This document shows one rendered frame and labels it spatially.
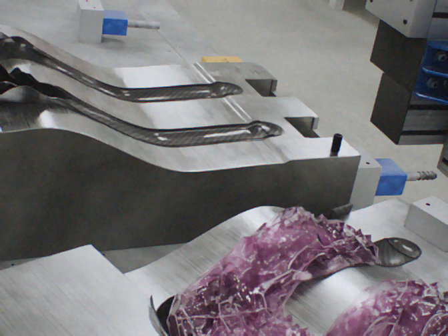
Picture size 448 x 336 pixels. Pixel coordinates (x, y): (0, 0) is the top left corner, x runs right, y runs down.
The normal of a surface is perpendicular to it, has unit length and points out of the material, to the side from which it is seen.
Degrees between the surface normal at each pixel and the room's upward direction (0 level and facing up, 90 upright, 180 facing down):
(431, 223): 90
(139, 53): 0
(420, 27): 90
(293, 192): 90
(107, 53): 0
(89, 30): 90
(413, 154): 0
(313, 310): 15
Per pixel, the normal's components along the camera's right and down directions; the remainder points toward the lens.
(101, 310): 0.15, -0.88
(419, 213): -0.75, 0.19
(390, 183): 0.32, 0.48
